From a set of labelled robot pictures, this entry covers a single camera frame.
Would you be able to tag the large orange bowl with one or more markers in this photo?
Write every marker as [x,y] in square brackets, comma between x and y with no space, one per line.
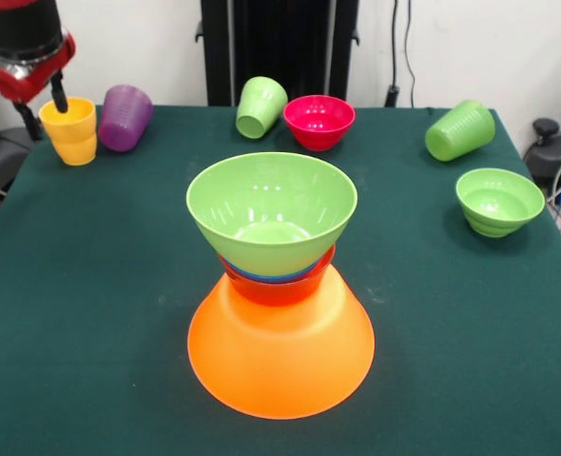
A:
[280,361]

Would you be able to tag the pink bowl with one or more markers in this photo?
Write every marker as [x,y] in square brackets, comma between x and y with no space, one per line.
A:
[318,123]

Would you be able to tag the black chair base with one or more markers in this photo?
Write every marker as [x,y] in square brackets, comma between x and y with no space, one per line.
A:
[0,152]
[554,152]

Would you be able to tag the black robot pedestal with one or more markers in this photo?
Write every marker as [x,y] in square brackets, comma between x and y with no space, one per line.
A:
[271,47]

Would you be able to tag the large green bowl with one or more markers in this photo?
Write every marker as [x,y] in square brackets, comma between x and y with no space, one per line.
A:
[271,199]

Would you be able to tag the blue ribbed bowl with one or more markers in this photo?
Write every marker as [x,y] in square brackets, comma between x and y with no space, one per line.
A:
[271,279]

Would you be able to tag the small green ribbed bowl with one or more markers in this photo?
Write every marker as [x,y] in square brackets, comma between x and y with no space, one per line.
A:
[499,199]

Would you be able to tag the red bowl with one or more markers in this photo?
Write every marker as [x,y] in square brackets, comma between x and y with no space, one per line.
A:
[276,292]

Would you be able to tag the green ribbed cup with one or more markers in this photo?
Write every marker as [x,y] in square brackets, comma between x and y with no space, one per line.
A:
[261,104]

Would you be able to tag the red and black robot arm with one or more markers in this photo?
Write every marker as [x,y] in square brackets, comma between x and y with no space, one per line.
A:
[19,28]

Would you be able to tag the dark green tablecloth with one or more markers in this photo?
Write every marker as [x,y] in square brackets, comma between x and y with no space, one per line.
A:
[451,332]

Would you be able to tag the yellow ribbed cup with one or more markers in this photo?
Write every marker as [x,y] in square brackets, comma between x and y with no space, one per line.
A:
[71,138]

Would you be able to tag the green smooth cup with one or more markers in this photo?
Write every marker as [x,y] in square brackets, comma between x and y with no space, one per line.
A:
[461,128]

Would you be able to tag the purple cup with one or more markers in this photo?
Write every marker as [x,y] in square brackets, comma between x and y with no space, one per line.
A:
[121,121]

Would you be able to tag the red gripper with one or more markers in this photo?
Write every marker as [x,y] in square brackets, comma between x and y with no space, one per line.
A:
[9,85]

